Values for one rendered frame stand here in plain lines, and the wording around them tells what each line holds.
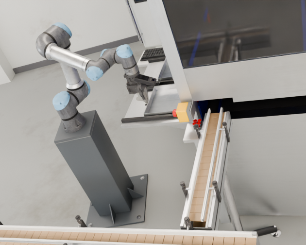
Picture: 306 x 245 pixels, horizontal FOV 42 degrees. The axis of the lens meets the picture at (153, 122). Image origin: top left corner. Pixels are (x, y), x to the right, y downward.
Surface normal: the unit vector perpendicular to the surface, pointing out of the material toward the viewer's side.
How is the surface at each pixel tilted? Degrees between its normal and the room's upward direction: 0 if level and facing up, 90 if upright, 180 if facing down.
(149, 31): 90
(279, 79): 90
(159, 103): 0
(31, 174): 0
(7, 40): 90
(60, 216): 0
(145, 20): 90
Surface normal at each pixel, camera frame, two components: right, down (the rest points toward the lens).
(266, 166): -0.24, 0.65
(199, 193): -0.30, -0.75
